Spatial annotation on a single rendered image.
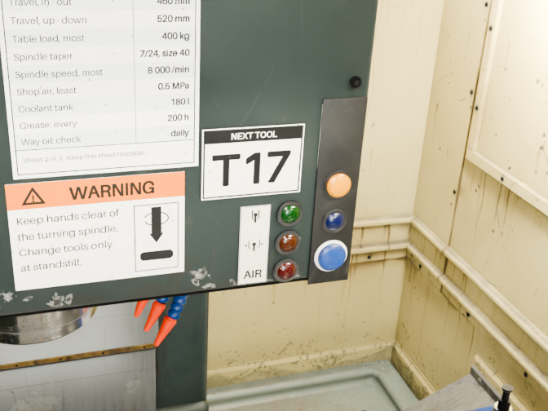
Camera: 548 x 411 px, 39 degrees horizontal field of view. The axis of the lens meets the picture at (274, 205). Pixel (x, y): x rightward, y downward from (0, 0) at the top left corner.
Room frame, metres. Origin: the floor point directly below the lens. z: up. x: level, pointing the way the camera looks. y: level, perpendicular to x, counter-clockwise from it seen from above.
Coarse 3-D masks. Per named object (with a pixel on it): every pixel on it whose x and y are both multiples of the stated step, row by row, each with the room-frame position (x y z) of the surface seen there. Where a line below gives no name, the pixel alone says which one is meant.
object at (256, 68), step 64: (256, 0) 0.66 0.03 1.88; (320, 0) 0.68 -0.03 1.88; (0, 64) 0.59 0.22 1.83; (256, 64) 0.67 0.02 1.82; (320, 64) 0.69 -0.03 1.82; (0, 128) 0.59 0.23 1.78; (0, 192) 0.59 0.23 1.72; (192, 192) 0.65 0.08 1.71; (0, 256) 0.59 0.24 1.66; (192, 256) 0.65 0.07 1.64
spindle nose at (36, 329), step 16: (0, 320) 0.71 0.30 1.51; (16, 320) 0.71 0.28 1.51; (32, 320) 0.71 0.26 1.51; (48, 320) 0.72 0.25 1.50; (64, 320) 0.73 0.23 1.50; (80, 320) 0.75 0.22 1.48; (0, 336) 0.71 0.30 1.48; (16, 336) 0.71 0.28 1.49; (32, 336) 0.71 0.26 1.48; (48, 336) 0.72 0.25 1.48
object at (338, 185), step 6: (342, 174) 0.69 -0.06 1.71; (330, 180) 0.69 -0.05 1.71; (336, 180) 0.69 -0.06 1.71; (342, 180) 0.69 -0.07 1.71; (348, 180) 0.69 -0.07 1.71; (330, 186) 0.68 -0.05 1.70; (336, 186) 0.69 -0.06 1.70; (342, 186) 0.69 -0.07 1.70; (348, 186) 0.69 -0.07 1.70; (330, 192) 0.69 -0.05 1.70; (336, 192) 0.69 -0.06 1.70; (342, 192) 0.69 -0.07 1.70
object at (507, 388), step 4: (504, 384) 0.88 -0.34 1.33; (508, 384) 0.88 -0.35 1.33; (504, 388) 0.87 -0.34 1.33; (508, 388) 0.88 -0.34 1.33; (512, 388) 0.88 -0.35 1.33; (504, 392) 0.87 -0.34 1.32; (508, 392) 0.87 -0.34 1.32; (500, 396) 0.88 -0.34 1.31; (504, 396) 0.87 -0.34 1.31; (508, 396) 0.87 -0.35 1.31; (500, 400) 0.87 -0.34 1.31; (504, 400) 0.87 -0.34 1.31; (508, 400) 0.87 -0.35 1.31; (500, 404) 0.87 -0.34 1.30; (504, 404) 0.87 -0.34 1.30; (508, 404) 0.87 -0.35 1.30; (500, 408) 0.87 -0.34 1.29; (504, 408) 0.87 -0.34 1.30; (508, 408) 0.87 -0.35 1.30
